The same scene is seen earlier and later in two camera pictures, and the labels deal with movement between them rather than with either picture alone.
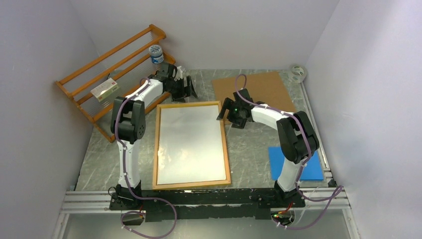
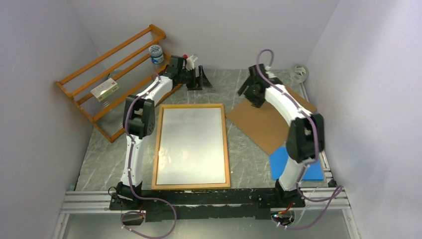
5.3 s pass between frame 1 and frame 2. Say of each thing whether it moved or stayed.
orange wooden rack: stayed
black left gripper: moved
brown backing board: moved
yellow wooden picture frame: stayed
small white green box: stayed
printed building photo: stayed
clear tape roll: stayed
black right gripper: moved
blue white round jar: stayed
